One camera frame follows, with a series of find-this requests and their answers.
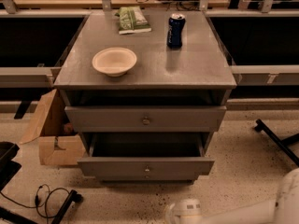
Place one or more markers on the grey drawer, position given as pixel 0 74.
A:
pixel 145 118
pixel 148 178
pixel 132 154

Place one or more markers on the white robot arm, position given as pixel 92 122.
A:
pixel 284 209

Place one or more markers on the grey bottom drawer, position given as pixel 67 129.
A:
pixel 148 178

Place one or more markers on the grey top drawer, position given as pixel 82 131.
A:
pixel 145 118

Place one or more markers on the grey drawer cabinet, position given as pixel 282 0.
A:
pixel 195 75

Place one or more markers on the black stand leg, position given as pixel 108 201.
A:
pixel 73 197

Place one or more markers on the brown cardboard box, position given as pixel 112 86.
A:
pixel 49 126

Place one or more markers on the white paper bowl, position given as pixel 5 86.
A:
pixel 114 62

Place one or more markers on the blue soda can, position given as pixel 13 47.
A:
pixel 176 24

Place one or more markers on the green snack bag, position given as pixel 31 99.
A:
pixel 132 21

